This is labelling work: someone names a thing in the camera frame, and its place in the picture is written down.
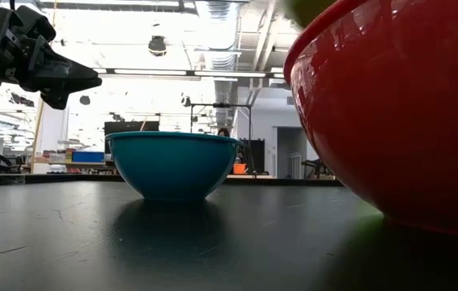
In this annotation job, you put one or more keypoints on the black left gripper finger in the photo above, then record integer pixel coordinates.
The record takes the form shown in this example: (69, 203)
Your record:
(57, 99)
(67, 77)

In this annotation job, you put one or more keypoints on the teal plastic bowl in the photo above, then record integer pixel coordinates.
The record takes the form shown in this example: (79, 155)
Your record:
(172, 165)

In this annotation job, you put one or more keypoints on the green plastic bowl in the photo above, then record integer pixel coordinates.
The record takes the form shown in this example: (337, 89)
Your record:
(308, 10)

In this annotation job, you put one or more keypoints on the red plastic bowl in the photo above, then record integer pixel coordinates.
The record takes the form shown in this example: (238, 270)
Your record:
(407, 121)

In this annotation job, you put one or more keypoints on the blue storage bin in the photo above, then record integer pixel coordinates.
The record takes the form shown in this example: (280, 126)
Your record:
(87, 157)

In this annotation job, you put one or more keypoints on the black computer monitor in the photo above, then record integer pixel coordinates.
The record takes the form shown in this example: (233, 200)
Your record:
(128, 126)

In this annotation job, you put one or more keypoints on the long ceiling light fixture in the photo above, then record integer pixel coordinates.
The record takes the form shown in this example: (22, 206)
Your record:
(188, 73)

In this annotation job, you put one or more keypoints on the person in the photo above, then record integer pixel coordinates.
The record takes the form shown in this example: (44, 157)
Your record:
(223, 132)

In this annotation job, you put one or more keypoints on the orange bucket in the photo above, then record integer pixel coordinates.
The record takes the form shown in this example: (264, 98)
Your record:
(240, 168)

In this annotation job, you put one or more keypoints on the black cabinet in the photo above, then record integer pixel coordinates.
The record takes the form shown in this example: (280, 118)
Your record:
(258, 155)

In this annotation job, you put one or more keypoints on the white radiator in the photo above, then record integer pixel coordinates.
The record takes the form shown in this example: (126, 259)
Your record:
(295, 165)

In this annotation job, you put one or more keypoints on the wooden post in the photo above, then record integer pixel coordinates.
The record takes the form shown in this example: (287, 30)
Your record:
(38, 133)

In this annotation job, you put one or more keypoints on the black ceiling dome camera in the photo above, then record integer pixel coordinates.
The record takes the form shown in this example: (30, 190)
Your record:
(157, 45)

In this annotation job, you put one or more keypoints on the silver ventilation duct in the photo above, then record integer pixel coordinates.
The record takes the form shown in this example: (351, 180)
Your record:
(223, 60)

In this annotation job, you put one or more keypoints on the black metal frame rig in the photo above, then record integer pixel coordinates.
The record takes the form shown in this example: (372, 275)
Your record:
(249, 121)

